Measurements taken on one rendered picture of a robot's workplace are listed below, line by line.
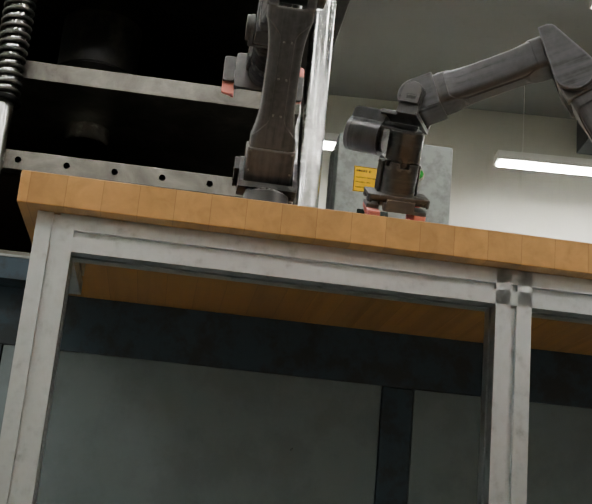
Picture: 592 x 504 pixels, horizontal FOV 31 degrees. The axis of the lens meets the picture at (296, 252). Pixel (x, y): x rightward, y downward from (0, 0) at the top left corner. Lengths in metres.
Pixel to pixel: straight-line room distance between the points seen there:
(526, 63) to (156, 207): 0.73
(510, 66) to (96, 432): 0.86
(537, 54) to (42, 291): 0.88
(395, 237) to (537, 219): 7.90
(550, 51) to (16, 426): 0.98
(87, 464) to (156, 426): 0.12
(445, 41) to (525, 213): 1.71
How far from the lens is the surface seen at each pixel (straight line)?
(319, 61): 2.71
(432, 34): 8.25
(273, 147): 1.49
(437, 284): 1.31
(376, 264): 1.30
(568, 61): 1.72
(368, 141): 1.76
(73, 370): 1.68
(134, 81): 2.76
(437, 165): 2.81
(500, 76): 1.76
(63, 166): 2.66
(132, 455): 1.66
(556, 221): 9.21
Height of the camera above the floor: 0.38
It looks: 17 degrees up
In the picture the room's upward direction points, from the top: 5 degrees clockwise
